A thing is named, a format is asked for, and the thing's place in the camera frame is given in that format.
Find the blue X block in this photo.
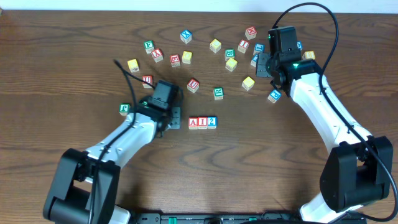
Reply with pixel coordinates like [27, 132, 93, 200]
[180, 29, 192, 44]

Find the red U block centre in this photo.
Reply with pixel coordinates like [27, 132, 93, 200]
[187, 78, 200, 93]

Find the yellow block far left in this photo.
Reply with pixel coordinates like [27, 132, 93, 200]
[127, 59, 139, 73]

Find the blue D block upper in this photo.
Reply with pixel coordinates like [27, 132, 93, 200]
[297, 41, 303, 50]

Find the red A block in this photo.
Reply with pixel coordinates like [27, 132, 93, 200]
[188, 117, 198, 129]

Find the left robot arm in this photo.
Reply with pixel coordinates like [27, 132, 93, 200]
[43, 80, 183, 223]

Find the green F block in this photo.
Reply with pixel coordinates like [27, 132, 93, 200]
[144, 40, 155, 54]

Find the red block beside yellow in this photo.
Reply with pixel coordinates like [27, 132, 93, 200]
[170, 54, 180, 67]

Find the red U block left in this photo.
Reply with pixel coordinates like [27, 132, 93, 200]
[142, 75, 153, 88]

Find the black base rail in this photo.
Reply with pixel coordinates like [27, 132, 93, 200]
[130, 212, 368, 224]

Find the yellow O block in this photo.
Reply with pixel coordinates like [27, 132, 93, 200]
[225, 58, 238, 72]

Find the red X block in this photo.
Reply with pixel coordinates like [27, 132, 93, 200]
[150, 49, 164, 63]

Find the green R block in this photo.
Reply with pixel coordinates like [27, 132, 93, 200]
[213, 87, 224, 100]

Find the black cable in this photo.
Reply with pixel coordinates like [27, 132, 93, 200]
[86, 58, 156, 224]
[271, 1, 398, 223]

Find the blue 2 block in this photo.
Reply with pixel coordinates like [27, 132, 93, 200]
[207, 116, 218, 129]

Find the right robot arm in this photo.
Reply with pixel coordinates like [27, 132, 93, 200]
[257, 26, 397, 223]

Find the blue P block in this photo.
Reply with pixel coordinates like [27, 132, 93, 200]
[267, 90, 282, 103]

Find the blue T block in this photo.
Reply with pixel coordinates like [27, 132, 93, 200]
[251, 54, 258, 68]

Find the yellow block upper centre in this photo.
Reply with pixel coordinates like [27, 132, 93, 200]
[210, 39, 222, 53]

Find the green J block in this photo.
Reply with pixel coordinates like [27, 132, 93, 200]
[119, 103, 131, 116]

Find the left black cable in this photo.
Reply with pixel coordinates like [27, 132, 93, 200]
[86, 58, 156, 224]

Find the yellow block upper left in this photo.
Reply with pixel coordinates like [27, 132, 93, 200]
[182, 51, 193, 64]

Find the red u block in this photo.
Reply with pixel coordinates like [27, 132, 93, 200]
[142, 75, 153, 88]
[187, 78, 200, 93]

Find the right black cable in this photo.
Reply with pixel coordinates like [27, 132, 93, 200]
[271, 1, 398, 223]

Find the red M block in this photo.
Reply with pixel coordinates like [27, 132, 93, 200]
[245, 26, 257, 40]

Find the green B block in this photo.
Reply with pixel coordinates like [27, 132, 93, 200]
[224, 49, 236, 61]

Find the yellow block far right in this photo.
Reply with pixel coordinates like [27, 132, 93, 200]
[302, 51, 315, 60]

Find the yellow S block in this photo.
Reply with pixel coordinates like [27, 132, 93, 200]
[242, 77, 255, 91]

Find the red i block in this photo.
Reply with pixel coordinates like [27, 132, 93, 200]
[238, 39, 249, 54]
[198, 117, 208, 129]

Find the blue L block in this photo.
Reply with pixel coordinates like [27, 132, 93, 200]
[253, 43, 265, 55]

